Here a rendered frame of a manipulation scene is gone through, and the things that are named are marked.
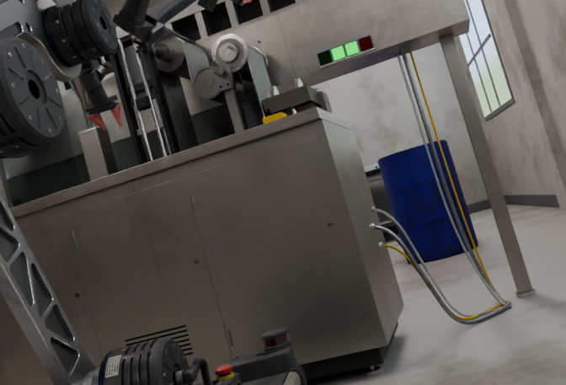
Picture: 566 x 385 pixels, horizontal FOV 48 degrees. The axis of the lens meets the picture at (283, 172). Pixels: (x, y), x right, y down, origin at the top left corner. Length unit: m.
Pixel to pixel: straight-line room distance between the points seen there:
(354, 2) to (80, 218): 1.40
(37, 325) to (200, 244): 1.07
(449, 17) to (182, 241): 1.38
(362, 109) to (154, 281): 6.60
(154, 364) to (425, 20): 1.89
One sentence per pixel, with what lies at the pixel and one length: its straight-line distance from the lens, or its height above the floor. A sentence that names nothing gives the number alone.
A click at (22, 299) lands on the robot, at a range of 1.21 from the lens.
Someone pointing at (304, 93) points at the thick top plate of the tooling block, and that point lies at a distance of 2.34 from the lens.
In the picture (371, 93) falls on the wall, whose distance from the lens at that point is 8.67.
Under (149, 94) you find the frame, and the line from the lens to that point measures 2.47.
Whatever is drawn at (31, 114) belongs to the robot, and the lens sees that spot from 1.04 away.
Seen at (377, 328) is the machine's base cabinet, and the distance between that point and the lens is 2.11.
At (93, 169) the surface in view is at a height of 1.00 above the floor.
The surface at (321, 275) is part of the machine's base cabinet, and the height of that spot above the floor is 0.37.
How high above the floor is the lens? 0.57
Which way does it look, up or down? 4 degrees up
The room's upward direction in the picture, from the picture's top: 16 degrees counter-clockwise
